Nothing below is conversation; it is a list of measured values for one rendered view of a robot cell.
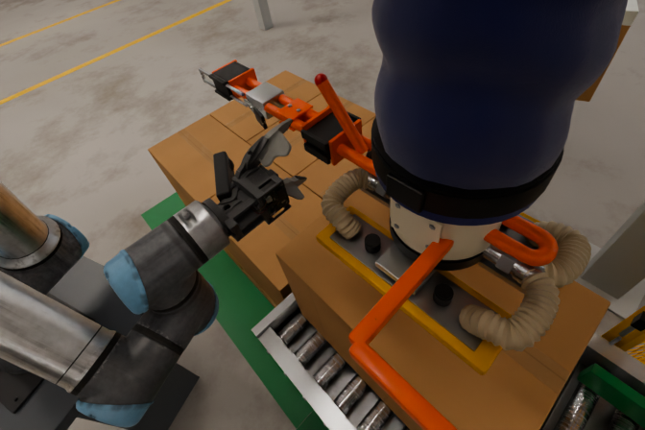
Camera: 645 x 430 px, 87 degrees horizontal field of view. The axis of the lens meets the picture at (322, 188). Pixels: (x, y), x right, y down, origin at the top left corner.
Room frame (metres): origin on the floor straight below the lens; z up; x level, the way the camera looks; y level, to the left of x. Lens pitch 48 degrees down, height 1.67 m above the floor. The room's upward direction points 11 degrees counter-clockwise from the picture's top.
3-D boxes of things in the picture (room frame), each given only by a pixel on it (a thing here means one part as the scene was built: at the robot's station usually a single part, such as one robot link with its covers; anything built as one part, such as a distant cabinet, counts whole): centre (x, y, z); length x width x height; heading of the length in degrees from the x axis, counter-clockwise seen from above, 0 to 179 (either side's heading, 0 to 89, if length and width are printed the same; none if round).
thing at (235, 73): (0.80, 0.16, 1.25); 0.08 x 0.07 x 0.05; 36
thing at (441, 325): (0.26, -0.11, 1.14); 0.34 x 0.10 x 0.05; 36
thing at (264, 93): (0.69, 0.09, 1.24); 0.07 x 0.07 x 0.04; 36
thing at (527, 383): (0.34, -0.19, 0.75); 0.60 x 0.40 x 0.40; 35
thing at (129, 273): (0.29, 0.27, 1.25); 0.12 x 0.09 x 0.10; 126
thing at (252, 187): (0.39, 0.13, 1.25); 0.12 x 0.09 x 0.08; 126
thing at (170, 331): (0.28, 0.28, 1.13); 0.12 x 0.09 x 0.12; 149
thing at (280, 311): (0.61, 0.01, 0.58); 0.70 x 0.03 x 0.06; 125
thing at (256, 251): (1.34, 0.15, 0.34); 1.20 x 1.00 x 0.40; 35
